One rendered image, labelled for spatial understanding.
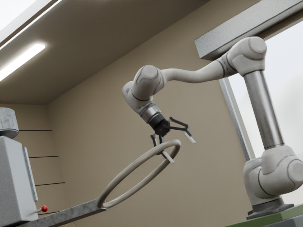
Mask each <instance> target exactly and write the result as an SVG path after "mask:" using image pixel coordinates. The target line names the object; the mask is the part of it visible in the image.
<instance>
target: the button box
mask: <svg viewBox="0 0 303 227"><path fill-rule="evenodd" d="M23 152H24V157H25V161H26V165H27V169H28V174H29V179H30V183H31V187H32V192H33V197H34V200H35V202H36V201H38V197H37V192H36V188H35V184H34V180H33V175H32V170H31V166H30V162H29V158H28V153H27V148H25V147H23Z"/></svg>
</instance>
